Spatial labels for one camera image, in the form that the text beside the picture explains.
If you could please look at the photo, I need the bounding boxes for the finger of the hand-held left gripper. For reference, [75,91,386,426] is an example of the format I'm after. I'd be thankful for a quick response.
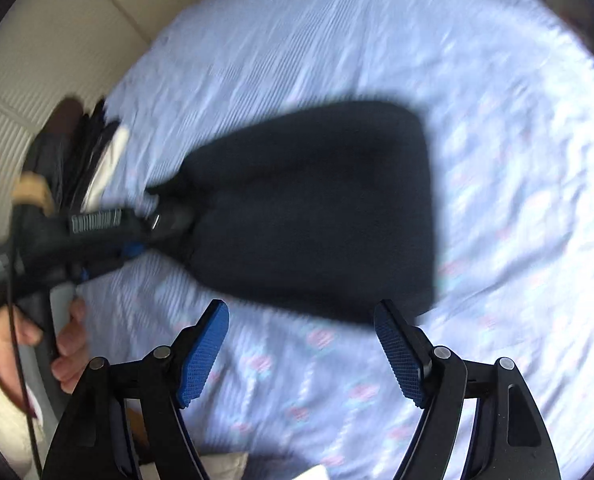
[79,240,150,281]
[119,205,198,248]

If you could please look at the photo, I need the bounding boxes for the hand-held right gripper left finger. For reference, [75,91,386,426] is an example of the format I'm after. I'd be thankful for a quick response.
[42,299,230,480]

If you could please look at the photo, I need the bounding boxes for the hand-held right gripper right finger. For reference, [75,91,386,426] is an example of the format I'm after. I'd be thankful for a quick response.
[373,300,562,480]

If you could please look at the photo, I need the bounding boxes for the black pants with drawstring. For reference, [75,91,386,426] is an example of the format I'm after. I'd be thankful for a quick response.
[147,92,438,326]

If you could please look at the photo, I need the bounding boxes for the person's left hand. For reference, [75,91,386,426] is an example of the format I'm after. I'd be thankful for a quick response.
[0,297,90,395]

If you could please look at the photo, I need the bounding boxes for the black folded garment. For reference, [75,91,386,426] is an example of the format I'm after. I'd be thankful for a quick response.
[69,102,122,211]

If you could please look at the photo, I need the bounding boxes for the white quilted jacket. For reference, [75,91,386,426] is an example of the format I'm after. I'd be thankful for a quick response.
[139,452,328,480]

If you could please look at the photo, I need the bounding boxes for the brown folded garment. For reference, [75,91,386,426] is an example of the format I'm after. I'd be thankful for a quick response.
[52,99,86,135]

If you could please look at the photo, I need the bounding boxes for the white sliding wardrobe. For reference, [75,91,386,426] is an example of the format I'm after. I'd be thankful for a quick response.
[0,0,238,311]

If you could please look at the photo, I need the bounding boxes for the blue striped bedsheet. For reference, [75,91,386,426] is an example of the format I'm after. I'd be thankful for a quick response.
[74,0,594,480]

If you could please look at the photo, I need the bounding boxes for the black cable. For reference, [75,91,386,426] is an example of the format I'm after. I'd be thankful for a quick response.
[6,255,45,480]

